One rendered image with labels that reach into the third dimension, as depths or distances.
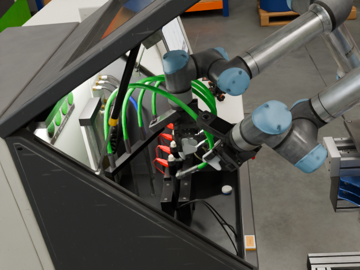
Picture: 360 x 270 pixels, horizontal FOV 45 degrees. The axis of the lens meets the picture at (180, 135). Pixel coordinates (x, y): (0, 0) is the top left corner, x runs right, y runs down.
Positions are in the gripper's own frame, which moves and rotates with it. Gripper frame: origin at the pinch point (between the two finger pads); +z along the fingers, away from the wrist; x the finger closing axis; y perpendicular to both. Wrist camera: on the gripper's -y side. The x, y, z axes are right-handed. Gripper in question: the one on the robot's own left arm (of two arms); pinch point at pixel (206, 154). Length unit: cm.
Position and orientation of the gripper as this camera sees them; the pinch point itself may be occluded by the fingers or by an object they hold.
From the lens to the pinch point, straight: 124.7
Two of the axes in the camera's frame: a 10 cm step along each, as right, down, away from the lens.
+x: 6.0, -6.4, 4.8
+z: -3.4, 3.3, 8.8
